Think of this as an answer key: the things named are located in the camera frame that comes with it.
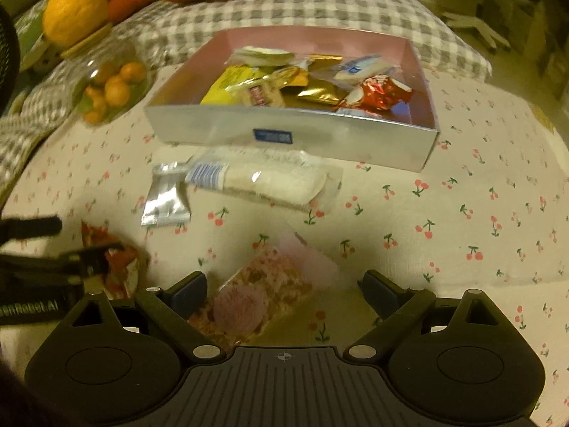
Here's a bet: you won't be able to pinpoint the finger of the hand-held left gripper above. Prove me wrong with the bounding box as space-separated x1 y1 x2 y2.
0 242 126 286
0 215 63 245

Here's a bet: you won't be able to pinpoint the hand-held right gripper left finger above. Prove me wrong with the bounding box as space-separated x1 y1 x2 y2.
62 270 225 363

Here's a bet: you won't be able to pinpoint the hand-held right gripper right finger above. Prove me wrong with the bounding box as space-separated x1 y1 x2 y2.
344 269 507 361

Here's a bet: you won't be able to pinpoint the red snack packet white print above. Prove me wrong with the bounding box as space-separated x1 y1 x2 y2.
81 221 151 300

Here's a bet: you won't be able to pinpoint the pink rice crisp packet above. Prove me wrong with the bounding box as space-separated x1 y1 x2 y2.
187 230 352 350

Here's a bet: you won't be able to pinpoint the silver box pink inside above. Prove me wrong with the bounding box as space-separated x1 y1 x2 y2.
144 27 442 173

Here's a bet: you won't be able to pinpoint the yellow green snack packet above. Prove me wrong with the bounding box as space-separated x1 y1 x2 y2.
200 64 267 106

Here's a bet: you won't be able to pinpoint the silver snack packet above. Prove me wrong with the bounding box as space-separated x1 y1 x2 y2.
141 162 193 227

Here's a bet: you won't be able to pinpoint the cherry print bed sheet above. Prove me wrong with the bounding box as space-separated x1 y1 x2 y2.
0 62 569 427

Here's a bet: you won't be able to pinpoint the long white snack packet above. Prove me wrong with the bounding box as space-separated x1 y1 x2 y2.
184 148 344 212

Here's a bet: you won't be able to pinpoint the glass jar of kumquats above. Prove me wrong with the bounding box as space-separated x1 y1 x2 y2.
62 22 156 125

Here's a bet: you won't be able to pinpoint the black round fan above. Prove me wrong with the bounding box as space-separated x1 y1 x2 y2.
0 6 21 116

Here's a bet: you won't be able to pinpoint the green white patterned cloth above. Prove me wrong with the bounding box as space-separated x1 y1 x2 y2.
11 2 63 74

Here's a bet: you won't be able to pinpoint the red snack packet white circles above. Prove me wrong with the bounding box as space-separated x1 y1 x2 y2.
333 75 414 117

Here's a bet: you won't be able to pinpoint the gold snack packet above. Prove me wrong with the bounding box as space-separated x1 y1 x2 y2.
297 53 354 113

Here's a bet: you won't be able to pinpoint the red label snack packet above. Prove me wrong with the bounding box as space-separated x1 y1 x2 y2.
240 78 286 108

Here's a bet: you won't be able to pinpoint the large orange fruit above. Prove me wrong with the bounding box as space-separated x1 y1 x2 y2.
43 0 110 49

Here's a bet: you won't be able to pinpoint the white snack packet blue label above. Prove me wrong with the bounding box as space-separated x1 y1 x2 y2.
333 53 399 86

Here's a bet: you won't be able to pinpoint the yellow woven label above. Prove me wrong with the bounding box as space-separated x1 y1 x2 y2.
527 101 556 136

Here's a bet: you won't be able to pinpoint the white office chair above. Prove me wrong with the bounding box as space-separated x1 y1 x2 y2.
433 0 569 54

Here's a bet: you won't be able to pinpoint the grey checked blanket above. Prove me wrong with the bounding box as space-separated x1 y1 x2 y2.
0 0 493 196

